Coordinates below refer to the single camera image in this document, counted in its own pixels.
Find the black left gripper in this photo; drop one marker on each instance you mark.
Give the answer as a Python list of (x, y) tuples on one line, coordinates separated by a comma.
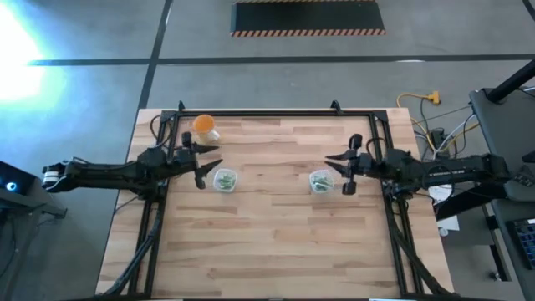
[(186, 161)]

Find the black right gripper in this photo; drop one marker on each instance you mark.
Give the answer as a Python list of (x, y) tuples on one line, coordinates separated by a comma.
[(363, 164)]

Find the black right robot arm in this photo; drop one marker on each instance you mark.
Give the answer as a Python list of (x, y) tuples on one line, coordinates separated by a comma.
[(443, 172)]

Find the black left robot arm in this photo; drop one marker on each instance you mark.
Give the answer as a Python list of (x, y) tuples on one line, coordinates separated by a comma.
[(108, 173)]

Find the clear plastic bin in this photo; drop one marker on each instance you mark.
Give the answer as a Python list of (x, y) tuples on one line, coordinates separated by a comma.
[(312, 187), (215, 186)]

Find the cream mug orange inside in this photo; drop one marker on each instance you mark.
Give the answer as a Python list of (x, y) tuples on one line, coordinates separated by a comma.
[(205, 124)]

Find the black power strip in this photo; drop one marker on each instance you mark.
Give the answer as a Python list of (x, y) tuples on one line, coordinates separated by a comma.
[(439, 140)]

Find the white paper sheet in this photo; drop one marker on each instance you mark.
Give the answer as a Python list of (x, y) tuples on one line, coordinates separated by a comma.
[(447, 209)]

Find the black desk crossbar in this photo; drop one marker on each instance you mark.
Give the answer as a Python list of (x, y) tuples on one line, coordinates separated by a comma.
[(468, 205)]

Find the black hazard-striped floor mat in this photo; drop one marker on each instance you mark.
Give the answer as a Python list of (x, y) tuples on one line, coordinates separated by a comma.
[(307, 16)]

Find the black side shelf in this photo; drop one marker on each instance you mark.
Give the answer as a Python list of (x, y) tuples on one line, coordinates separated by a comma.
[(33, 207)]

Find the small black controller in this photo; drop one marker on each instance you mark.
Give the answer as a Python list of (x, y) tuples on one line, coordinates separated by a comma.
[(524, 177)]

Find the black pole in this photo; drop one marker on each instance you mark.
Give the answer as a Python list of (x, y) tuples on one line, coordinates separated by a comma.
[(512, 85)]

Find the black box blue light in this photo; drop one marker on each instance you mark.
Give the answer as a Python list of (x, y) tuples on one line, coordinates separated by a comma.
[(14, 177)]

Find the black keyboard coloured keys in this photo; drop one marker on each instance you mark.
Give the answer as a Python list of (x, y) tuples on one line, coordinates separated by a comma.
[(526, 242)]

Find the dark grey desk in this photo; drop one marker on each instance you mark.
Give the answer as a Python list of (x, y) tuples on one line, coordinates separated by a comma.
[(516, 284)]

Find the black aluminium table frame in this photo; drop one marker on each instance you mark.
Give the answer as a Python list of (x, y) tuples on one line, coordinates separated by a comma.
[(271, 113)]

